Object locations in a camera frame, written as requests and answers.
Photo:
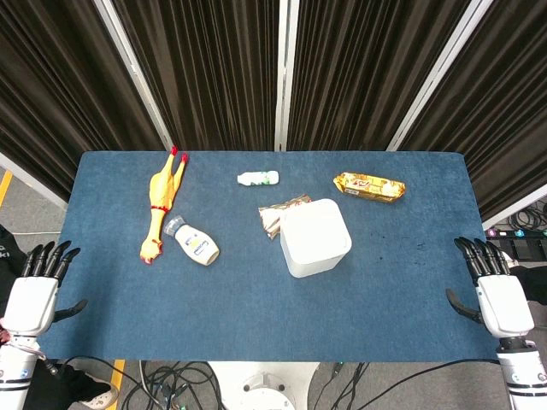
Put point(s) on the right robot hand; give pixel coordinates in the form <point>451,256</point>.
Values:
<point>503,299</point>

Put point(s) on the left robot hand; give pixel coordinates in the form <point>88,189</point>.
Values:
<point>32,301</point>

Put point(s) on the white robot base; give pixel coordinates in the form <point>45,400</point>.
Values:
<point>265,386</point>

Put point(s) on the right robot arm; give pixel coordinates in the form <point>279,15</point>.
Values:
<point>521,376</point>

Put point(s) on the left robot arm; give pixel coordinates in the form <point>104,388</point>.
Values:
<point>15,376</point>

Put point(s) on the white square container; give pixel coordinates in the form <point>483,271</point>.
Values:
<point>314,237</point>

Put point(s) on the white sneaker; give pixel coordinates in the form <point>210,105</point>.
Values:
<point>100,395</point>

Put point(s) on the yellow rubber chicken toy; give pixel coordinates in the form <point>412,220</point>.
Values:
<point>161,200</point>

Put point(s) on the cream bottle with clear cap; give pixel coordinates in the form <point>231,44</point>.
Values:
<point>194,243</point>

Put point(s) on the golden snack package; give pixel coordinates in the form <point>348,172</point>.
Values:
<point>369,187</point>

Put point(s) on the blue table cloth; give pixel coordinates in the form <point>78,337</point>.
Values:
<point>265,307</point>

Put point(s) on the beige foil snack packet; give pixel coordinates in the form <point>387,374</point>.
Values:
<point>273,215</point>

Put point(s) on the small white green bottle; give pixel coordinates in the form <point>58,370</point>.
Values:
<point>258,178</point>

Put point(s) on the dark pleated curtain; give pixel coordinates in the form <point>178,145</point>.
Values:
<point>213,68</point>

